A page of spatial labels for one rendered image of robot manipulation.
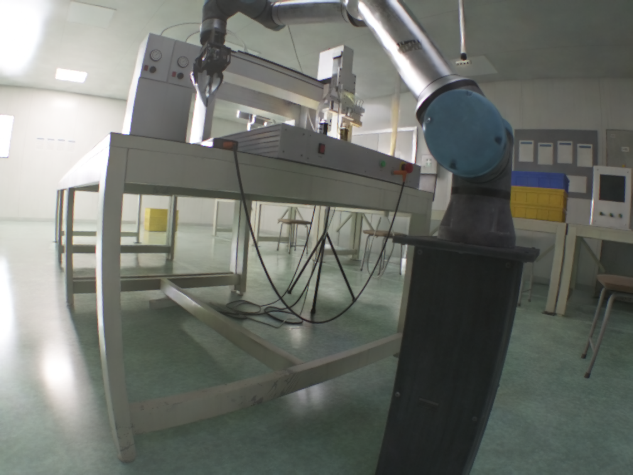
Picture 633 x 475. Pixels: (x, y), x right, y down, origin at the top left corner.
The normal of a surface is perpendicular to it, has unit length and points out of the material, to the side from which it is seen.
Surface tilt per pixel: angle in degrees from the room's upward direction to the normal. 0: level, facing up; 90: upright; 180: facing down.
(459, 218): 72
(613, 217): 90
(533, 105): 90
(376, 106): 90
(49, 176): 90
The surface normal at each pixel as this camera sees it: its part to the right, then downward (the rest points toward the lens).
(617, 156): -0.72, -0.01
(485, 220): -0.23, -0.26
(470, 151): -0.52, 0.12
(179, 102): 0.69, 0.11
